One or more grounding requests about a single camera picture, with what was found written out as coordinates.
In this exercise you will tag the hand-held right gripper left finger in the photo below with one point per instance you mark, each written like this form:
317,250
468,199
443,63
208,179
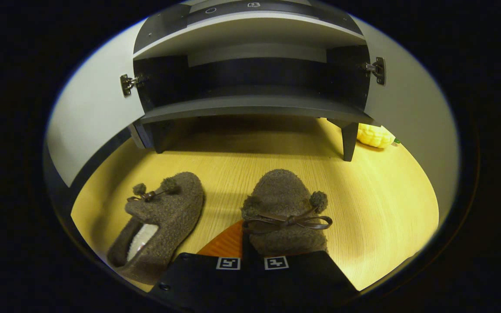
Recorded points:
207,282

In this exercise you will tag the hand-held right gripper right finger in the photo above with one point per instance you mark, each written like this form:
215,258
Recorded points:
294,282

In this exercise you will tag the brown fuzzy shoe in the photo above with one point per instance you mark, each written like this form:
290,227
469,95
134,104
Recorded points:
176,217
281,195

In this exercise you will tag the white and grey shoe cabinet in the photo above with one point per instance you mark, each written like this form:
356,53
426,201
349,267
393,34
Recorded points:
250,104

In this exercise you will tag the yellow plastic toy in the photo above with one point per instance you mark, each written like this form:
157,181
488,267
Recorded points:
374,135

